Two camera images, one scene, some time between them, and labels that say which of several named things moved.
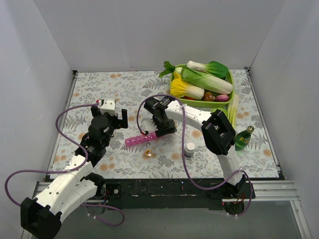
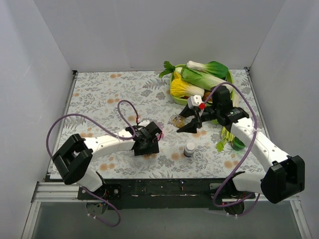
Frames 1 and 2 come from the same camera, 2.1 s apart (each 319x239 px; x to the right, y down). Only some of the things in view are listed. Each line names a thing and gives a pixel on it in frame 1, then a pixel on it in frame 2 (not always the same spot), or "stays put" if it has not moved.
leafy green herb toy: x=169 y=68 stays put
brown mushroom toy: x=208 y=96 stays put
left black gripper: x=114 y=118 → x=147 y=150
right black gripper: x=165 y=128 → x=197 y=117
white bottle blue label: x=189 y=149 stays put
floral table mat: x=185 y=154 stays put
